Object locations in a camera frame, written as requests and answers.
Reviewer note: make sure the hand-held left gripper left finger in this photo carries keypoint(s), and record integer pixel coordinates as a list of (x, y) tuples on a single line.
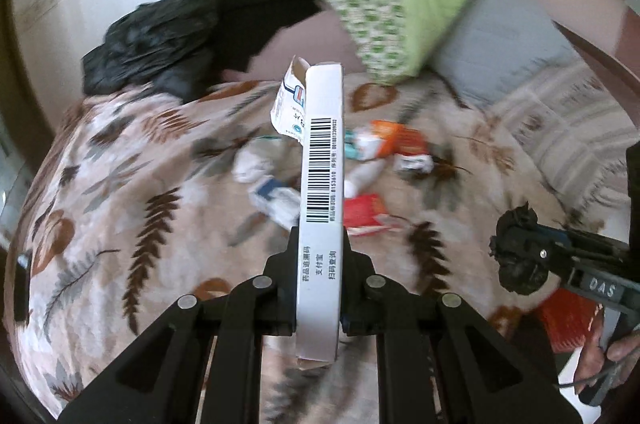
[(281, 286)]

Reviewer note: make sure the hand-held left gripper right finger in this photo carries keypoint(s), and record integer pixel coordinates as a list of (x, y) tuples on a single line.
[(358, 289)]

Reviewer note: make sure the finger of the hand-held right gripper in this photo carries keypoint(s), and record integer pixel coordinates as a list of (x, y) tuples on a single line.
[(590, 241), (542, 252)]

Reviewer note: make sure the white barcode medicine box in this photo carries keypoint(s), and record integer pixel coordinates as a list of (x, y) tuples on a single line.
[(322, 153)]

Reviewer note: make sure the black garment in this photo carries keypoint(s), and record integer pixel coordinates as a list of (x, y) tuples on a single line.
[(150, 43)]

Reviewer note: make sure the person's right hand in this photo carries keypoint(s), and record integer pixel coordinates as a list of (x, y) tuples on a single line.
[(592, 356)]

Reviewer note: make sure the red ribbed packet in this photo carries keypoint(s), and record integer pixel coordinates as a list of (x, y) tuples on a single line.
[(565, 324)]

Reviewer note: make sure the blue white small box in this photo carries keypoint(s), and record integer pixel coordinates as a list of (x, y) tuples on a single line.
[(277, 201)]

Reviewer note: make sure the white tube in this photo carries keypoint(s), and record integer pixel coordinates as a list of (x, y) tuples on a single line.
[(361, 178)]

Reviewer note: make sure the white striped cloth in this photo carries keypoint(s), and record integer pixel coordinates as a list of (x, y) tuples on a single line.
[(565, 128)]

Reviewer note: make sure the small white black wrapper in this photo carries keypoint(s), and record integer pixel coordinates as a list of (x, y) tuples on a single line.
[(415, 162)]

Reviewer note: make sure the leaf print blanket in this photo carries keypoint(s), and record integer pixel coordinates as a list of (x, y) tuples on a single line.
[(150, 204)]

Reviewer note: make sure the orange box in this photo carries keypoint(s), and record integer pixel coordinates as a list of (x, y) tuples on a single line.
[(400, 138)]

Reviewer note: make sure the torn white blue box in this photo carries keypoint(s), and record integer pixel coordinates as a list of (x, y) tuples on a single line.
[(290, 103)]

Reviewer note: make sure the grey pillow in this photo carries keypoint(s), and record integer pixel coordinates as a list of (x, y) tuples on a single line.
[(500, 43)]

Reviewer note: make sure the pink bed sheet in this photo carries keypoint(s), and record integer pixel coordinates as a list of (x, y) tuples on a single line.
[(305, 48)]

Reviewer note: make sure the black rectangular object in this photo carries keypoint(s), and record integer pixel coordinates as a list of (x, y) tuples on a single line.
[(22, 286)]

